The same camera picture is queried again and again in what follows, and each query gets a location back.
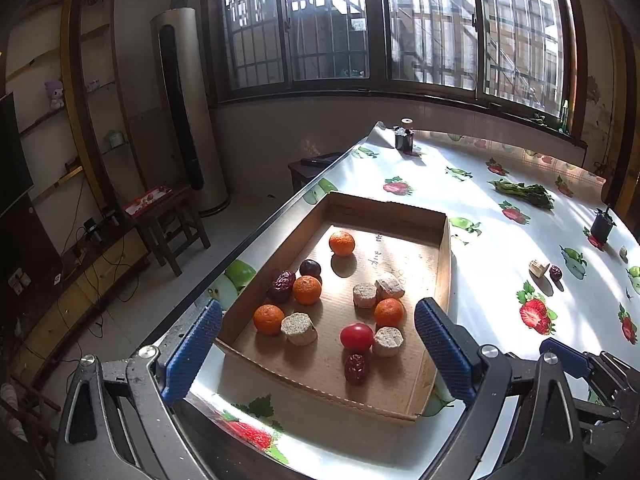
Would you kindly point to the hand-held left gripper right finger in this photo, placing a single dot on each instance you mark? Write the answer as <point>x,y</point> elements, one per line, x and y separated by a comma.
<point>445,350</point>

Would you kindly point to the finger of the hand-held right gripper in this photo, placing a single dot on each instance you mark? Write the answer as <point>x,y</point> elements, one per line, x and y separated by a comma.
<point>570,360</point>

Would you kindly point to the tall standing air conditioner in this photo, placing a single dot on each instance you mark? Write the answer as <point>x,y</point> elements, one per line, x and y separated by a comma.
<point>185,110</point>

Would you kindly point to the beige round cake piece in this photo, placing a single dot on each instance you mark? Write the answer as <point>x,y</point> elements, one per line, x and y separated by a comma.
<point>364,295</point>
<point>387,341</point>
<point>298,328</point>
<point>539,267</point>
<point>390,286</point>

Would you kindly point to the barred dark frame window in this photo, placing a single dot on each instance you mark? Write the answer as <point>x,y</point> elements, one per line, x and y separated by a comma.
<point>377,20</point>

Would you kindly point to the brown cardboard box tray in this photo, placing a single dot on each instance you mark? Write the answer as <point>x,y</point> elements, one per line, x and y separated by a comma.
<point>410,260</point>

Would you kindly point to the pink plush toy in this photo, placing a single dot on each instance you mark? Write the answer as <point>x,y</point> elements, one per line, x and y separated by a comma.
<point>54,94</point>

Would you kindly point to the green leafy vegetable bunch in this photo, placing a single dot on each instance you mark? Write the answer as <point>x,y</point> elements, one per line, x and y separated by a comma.
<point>525,194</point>

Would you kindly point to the red tray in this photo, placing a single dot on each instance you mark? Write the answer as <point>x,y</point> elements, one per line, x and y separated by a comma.
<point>147,201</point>

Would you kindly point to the fruit print tablecloth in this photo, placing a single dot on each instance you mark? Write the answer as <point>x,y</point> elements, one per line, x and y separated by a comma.
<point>500,260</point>

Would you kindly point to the yellow wooden television cabinet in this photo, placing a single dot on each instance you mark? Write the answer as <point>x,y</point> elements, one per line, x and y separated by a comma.
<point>75,300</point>

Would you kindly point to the small black side table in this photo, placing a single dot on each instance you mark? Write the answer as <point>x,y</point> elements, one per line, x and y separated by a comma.
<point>307,175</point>

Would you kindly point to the black television screen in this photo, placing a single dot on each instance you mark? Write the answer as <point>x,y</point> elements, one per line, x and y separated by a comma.
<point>10,160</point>

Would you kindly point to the dried red date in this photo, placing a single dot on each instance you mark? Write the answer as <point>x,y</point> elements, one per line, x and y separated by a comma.
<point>281,286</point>
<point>356,368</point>
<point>555,272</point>

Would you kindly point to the green glass bottle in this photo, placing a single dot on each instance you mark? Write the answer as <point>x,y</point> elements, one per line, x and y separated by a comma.
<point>565,117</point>

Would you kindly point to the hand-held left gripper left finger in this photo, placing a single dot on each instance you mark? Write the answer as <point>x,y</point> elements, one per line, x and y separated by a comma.
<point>192,350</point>

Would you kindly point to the wooden chair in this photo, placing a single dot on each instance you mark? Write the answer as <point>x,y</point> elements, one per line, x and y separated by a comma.
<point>25,425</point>

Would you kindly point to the wooden wall shelf unit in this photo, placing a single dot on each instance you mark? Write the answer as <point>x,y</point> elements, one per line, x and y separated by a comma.
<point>70,60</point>

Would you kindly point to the red tomato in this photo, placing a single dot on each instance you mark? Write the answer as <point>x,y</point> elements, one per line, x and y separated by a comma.
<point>356,336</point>

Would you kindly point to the dark purple plum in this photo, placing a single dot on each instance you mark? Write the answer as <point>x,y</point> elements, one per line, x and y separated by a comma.
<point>310,267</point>

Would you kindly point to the dark wooden stool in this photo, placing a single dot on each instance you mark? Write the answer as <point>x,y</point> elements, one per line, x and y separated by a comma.
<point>170,230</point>

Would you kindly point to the orange tangerine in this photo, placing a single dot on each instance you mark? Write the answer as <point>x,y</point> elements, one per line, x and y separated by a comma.
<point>306,290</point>
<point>342,243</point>
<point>268,319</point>
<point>388,312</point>

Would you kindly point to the small dark glass bottle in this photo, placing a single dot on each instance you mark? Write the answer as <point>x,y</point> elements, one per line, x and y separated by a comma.
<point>405,137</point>

